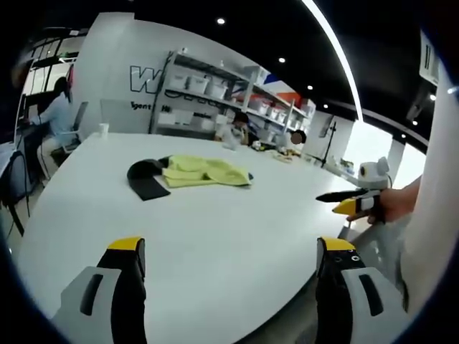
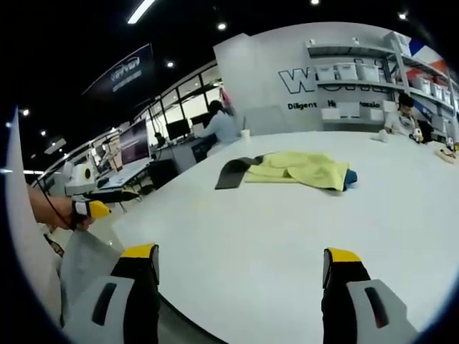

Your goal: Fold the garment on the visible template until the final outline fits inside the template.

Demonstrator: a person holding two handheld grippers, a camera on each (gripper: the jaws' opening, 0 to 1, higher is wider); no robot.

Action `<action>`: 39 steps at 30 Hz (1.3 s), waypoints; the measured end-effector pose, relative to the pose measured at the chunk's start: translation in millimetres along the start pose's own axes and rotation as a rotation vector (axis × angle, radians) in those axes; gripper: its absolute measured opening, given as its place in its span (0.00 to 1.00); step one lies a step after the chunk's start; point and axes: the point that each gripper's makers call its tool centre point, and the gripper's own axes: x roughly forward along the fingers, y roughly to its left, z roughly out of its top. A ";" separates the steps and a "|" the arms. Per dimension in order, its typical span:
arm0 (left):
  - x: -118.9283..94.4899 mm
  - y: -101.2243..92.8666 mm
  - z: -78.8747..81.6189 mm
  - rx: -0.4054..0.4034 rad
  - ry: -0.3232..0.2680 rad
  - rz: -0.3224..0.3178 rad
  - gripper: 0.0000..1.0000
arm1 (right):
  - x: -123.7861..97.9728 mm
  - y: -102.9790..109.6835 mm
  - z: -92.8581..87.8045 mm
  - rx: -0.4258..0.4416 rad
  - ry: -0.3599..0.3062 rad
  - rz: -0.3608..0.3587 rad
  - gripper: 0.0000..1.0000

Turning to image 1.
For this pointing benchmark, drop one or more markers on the person's right hand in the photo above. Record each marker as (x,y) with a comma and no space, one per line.
(398,202)

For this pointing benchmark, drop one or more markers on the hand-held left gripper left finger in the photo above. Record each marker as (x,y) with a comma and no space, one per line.
(107,304)

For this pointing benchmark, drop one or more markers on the black chair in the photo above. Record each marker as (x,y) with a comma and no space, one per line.
(16,182)

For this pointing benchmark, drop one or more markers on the black tripod stand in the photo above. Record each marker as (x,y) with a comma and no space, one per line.
(330,143)

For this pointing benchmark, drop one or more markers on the row of white storage bins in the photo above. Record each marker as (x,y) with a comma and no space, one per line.
(201,86)

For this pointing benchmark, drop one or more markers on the white paper cup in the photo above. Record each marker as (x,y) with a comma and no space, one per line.
(103,129)

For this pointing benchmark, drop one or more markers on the white wall unit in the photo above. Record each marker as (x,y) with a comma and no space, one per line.
(429,57)

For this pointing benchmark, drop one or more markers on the metal storage shelf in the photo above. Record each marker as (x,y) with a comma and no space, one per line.
(215,93)

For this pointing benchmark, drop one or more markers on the yellow-green garment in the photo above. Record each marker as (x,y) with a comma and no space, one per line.
(206,172)

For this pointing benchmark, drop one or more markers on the small toys on table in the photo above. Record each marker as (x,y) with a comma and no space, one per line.
(283,152)

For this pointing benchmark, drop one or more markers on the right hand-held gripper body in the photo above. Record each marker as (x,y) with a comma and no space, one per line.
(373,172)

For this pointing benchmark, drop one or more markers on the black cloth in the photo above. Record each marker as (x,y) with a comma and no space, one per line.
(145,182)

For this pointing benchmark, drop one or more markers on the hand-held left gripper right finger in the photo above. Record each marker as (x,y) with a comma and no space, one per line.
(344,304)

